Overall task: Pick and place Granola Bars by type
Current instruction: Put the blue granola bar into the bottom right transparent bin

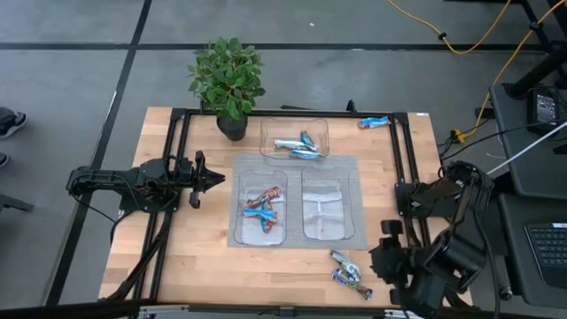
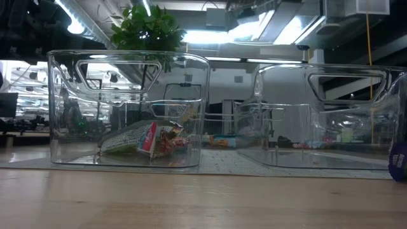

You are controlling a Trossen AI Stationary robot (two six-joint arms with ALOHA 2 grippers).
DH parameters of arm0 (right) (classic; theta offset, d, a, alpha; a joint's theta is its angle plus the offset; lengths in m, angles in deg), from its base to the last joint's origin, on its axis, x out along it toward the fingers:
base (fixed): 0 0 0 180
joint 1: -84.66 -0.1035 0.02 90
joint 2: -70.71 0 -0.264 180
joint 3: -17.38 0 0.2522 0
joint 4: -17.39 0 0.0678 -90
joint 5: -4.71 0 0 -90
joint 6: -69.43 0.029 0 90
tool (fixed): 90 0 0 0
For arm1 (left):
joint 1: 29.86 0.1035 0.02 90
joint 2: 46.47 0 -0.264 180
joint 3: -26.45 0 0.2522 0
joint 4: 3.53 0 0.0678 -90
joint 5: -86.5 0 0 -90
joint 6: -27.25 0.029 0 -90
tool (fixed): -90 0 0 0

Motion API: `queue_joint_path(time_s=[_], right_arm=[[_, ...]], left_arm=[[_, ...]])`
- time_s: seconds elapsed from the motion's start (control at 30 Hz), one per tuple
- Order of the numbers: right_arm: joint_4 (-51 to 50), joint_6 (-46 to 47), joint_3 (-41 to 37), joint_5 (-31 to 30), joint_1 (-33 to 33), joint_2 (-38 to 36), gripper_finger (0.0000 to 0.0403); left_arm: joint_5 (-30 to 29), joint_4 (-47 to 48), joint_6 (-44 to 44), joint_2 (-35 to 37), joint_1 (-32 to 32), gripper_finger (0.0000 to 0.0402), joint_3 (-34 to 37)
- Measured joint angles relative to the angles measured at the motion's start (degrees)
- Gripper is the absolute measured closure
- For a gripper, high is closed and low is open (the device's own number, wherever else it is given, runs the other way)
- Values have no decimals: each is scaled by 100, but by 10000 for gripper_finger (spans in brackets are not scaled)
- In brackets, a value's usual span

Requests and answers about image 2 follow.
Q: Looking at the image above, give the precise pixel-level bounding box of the purple granola bar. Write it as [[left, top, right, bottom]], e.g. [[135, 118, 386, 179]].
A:
[[387, 141, 407, 183]]

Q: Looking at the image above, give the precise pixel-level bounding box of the blue granola bar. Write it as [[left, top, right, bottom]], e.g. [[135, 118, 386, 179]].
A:
[[100, 122, 150, 155]]

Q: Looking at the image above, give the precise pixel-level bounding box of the yellow cable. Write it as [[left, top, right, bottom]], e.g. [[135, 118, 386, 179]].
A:
[[365, 12, 375, 144]]

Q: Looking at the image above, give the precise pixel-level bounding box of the red granola bar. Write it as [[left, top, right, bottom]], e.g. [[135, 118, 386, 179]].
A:
[[158, 122, 192, 158]]

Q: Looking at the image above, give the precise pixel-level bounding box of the grey woven mat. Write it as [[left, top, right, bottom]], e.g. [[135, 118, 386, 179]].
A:
[[0, 148, 394, 181]]

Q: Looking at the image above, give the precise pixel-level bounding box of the clear plastic bin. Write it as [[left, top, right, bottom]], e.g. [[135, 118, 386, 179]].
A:
[[46, 50, 210, 169], [149, 99, 287, 150], [235, 63, 407, 171]]

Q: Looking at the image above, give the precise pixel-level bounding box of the black monitor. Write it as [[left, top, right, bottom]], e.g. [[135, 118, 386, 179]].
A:
[[0, 92, 19, 119]]

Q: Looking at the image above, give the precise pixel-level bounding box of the multicoloured granola bar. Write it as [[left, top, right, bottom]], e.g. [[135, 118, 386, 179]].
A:
[[138, 121, 159, 158]]

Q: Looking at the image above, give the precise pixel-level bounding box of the green potted plant black pot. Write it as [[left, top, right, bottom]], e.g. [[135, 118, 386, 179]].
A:
[[109, 3, 188, 128]]

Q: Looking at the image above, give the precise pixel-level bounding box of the person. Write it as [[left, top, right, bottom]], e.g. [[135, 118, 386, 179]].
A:
[[59, 87, 84, 134]]

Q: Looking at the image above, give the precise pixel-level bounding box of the silver and green granola bar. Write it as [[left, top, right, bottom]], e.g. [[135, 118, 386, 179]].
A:
[[209, 134, 238, 149]]

